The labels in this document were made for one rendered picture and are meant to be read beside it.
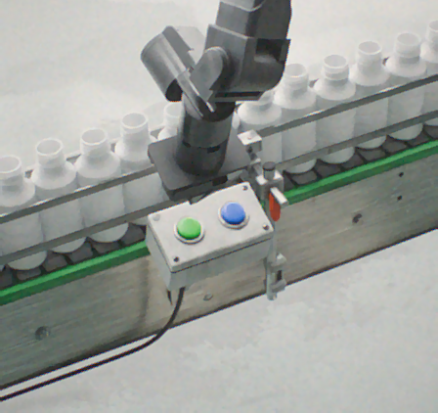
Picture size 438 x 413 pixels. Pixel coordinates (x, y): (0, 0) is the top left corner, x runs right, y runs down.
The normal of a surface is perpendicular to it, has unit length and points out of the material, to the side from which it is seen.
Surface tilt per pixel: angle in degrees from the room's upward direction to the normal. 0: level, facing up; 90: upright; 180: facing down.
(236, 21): 64
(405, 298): 0
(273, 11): 83
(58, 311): 90
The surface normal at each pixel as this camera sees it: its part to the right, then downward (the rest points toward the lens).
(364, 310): -0.04, -0.76
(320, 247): 0.43, 0.57
